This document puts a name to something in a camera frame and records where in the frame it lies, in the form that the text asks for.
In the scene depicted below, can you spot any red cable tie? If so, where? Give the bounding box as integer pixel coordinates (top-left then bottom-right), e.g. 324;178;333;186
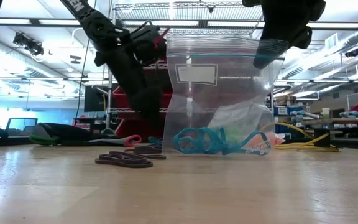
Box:
153;26;171;50

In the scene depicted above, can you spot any computer monitor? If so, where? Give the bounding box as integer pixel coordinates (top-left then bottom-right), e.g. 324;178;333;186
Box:
4;117;39;137

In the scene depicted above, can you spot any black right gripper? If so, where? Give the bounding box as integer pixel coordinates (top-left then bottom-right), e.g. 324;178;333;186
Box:
242;0;326;70

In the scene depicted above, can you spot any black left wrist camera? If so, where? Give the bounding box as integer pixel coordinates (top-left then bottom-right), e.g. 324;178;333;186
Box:
131;23;167;65

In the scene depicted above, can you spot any clear plastic zipper bag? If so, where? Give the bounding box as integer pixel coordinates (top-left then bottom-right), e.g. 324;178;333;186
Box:
268;131;287;147
162;34;289;156

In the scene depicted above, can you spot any chrome wire shelving rack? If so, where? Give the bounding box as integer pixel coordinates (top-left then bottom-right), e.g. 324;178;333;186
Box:
106;1;275;138

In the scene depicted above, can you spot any blue rubber band bunch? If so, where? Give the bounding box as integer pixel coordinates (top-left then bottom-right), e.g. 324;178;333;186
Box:
172;126;272;156

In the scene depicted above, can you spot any blue storage bin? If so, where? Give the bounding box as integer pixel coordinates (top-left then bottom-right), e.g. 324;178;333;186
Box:
275;105;297;117

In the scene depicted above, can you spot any black and green bag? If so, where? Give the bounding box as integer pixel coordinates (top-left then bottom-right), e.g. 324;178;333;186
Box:
28;121;142;147

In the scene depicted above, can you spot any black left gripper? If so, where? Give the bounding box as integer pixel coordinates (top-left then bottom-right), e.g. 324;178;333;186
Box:
93;39;168;121

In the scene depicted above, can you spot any black monitor back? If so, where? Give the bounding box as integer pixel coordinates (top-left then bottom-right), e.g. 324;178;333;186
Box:
84;85;109;113

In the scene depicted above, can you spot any yellow cable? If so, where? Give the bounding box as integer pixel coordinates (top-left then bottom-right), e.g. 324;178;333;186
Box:
261;122;341;152

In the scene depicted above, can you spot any wooden workbench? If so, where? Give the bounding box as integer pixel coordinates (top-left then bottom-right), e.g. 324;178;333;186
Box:
301;118;358;126

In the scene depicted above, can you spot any red plastic bin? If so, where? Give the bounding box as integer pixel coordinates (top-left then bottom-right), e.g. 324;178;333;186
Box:
116;119;164;139
112;85;131;110

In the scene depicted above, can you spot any orange rubber band bunch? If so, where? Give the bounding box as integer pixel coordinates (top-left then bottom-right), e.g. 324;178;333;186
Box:
267;133;282;146

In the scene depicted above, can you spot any grey blue pipe fitting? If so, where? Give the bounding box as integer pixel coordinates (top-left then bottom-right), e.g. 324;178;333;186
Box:
290;110;322;123
339;110;358;120

